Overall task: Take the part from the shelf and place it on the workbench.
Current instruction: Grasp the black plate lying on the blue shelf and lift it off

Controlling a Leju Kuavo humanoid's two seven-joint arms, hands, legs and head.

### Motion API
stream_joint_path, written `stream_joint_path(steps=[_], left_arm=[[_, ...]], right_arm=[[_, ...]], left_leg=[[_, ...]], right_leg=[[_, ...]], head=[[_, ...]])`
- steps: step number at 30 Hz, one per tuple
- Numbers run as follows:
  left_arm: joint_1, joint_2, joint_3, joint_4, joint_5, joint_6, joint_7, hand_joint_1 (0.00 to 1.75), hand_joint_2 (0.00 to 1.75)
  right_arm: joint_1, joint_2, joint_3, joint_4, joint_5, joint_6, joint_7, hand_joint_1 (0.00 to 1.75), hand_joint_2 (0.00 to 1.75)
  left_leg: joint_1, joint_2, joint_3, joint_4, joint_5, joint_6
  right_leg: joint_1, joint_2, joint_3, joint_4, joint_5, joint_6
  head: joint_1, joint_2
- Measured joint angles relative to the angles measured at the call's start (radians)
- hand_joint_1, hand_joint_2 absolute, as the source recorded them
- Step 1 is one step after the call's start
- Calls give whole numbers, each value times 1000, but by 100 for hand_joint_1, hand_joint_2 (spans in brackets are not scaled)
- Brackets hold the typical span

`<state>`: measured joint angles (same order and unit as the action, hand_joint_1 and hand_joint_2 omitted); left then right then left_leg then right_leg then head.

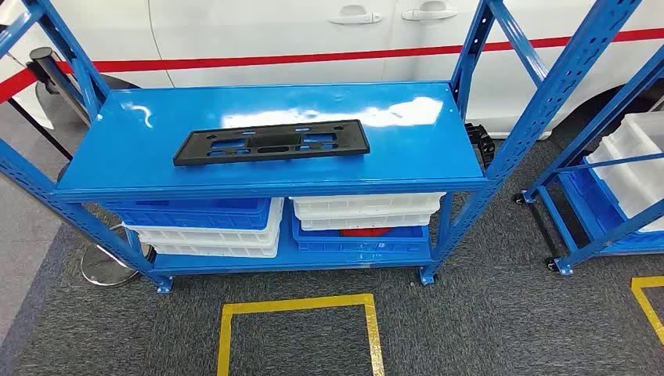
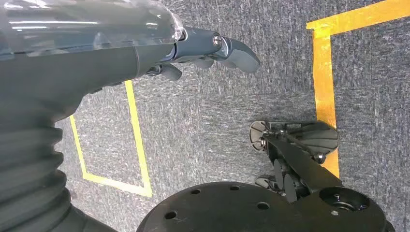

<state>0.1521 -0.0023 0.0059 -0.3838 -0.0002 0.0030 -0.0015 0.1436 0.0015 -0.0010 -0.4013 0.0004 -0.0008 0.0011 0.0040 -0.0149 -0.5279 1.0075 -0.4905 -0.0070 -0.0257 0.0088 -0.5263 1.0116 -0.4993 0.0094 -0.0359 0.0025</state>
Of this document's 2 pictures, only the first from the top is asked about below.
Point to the black plastic licence plate frame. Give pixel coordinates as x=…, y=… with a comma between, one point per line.
x=197, y=150

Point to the black ribbed plastic part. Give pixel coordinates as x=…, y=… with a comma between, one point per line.
x=482, y=145

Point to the blue metal shelf rack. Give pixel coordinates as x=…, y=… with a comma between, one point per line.
x=129, y=155
x=570, y=254

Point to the red item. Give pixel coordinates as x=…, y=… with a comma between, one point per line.
x=365, y=232

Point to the blue plastic crate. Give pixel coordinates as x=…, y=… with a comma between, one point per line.
x=363, y=245
x=591, y=207
x=181, y=218

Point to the red barrier belt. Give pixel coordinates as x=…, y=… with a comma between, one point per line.
x=259, y=59

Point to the white car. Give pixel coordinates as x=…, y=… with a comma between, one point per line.
x=259, y=31

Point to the chrome stanchion post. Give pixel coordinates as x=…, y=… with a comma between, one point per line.
x=109, y=270

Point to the black stanchion post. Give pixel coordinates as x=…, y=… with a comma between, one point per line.
x=41, y=130

